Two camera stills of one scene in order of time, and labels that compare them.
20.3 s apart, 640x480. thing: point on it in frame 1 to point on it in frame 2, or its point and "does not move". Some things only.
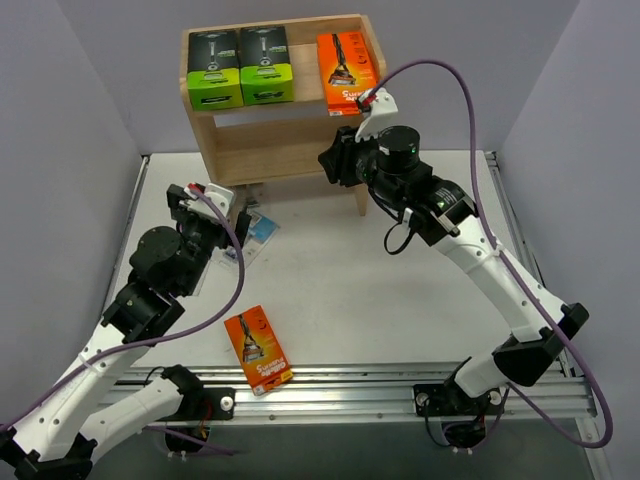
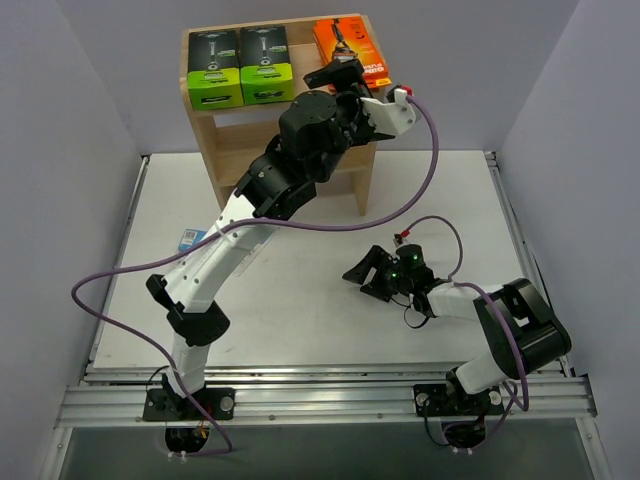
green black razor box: (266, 73) does not move
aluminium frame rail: (380, 394) does not move
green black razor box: (213, 70) does not move
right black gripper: (343, 163) to (379, 278)
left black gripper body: (220, 232) to (343, 73)
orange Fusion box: (258, 350) to (358, 36)
